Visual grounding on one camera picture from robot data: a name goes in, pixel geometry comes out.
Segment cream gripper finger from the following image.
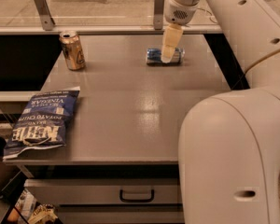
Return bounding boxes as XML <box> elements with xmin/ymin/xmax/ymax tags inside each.
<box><xmin>161</xmin><ymin>23</ymin><xmax>183</xmax><ymax>63</ymax></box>

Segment left metal glass bracket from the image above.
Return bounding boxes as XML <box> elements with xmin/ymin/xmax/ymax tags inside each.
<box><xmin>34</xmin><ymin>0</ymin><xmax>55</xmax><ymax>31</ymax></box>

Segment metal glass bracket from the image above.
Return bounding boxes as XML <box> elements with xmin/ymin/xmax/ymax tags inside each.
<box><xmin>34</xmin><ymin>0</ymin><xmax>55</xmax><ymax>31</ymax></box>
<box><xmin>153</xmin><ymin>0</ymin><xmax>164</xmax><ymax>30</ymax></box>

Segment blue silver redbull can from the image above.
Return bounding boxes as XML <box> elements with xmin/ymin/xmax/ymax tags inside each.
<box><xmin>146</xmin><ymin>48</ymin><xmax>185</xmax><ymax>66</ymax></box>

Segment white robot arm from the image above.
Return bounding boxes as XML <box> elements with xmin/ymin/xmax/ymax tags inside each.
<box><xmin>165</xmin><ymin>0</ymin><xmax>280</xmax><ymax>224</ymax></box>

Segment blue kettle chips bag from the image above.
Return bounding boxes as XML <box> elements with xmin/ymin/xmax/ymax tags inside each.
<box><xmin>4</xmin><ymin>87</ymin><xmax>80</xmax><ymax>160</ymax></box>

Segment lower grey drawer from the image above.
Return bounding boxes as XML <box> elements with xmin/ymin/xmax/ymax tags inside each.
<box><xmin>57</xmin><ymin>205</ymin><xmax>185</xmax><ymax>224</ymax></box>

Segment middle metal glass bracket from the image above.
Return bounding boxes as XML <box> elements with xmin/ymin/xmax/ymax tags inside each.
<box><xmin>153</xmin><ymin>0</ymin><xmax>164</xmax><ymax>30</ymax></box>

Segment gold beverage can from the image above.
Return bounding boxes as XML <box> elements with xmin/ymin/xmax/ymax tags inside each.
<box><xmin>59</xmin><ymin>31</ymin><xmax>86</xmax><ymax>71</ymax></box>

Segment snack items under table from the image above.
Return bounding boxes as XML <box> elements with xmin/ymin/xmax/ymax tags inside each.
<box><xmin>6</xmin><ymin>189</ymin><xmax>59</xmax><ymax>224</ymax></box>

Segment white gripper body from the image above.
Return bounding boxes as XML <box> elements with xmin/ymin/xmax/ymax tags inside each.
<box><xmin>164</xmin><ymin>0</ymin><xmax>199</xmax><ymax>25</ymax></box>

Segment grey drawer with black handle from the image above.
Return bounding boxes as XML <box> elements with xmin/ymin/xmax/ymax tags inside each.
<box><xmin>24</xmin><ymin>178</ymin><xmax>181</xmax><ymax>205</ymax></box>

